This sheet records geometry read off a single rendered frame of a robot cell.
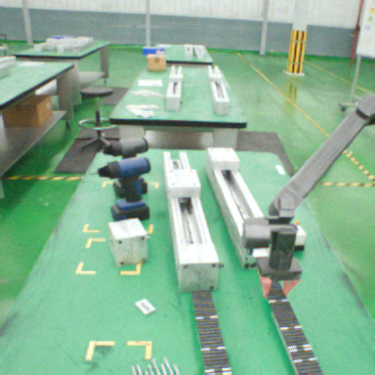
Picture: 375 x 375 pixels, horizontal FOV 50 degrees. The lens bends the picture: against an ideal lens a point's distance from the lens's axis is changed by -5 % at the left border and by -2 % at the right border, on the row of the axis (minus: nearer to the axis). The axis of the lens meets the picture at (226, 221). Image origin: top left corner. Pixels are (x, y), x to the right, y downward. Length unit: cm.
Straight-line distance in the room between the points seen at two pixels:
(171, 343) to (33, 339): 31
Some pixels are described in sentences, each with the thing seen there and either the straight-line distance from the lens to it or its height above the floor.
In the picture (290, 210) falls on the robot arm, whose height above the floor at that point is 105.
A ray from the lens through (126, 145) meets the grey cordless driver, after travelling 155.
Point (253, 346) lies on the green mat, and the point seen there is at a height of 78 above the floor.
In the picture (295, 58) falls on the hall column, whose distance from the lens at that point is 1119.
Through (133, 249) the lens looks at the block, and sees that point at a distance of 118.
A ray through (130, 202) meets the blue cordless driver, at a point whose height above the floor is 85.
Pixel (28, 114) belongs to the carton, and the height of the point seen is 36.
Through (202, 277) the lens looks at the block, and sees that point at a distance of 107.
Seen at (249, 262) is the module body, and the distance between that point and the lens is 119.
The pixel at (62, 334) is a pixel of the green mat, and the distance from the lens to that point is 102.
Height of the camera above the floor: 146
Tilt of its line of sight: 28 degrees down
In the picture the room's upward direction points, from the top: 4 degrees clockwise
